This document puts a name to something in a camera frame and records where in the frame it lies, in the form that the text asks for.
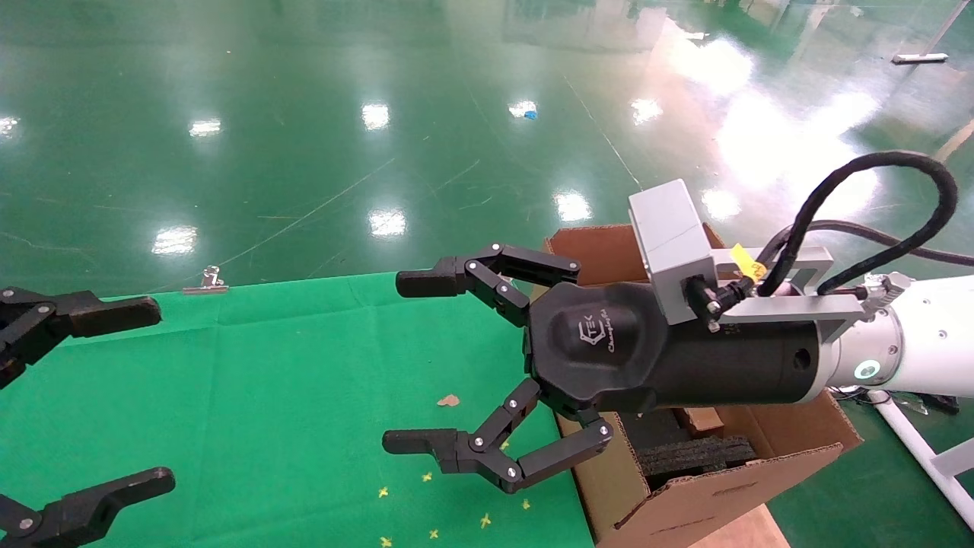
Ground green table cloth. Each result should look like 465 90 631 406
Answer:
0 270 594 548

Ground thick black looped cable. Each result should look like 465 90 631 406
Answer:
757 152 961 298

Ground floor cables bundle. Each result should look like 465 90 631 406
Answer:
833 387 961 416

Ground silver metal binder clip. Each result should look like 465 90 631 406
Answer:
181 265 229 295

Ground large open cardboard carton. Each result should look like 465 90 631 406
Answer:
533 223 864 548

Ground thin black cable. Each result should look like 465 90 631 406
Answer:
761 221 974 269

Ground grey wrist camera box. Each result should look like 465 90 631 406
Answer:
629 180 720 327

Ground beige board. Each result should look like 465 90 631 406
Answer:
689 504 792 548

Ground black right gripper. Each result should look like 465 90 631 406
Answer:
382 244 827 495

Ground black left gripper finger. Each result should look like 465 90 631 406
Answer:
0 287 163 389
0 467 177 548

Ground yellow cable tag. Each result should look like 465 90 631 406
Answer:
732 245 768 281

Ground black foam block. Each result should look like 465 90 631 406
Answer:
620 411 758 488

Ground grey metal camera bracket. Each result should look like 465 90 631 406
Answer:
711 247 868 343

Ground white table leg frame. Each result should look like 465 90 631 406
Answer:
867 388 974 530

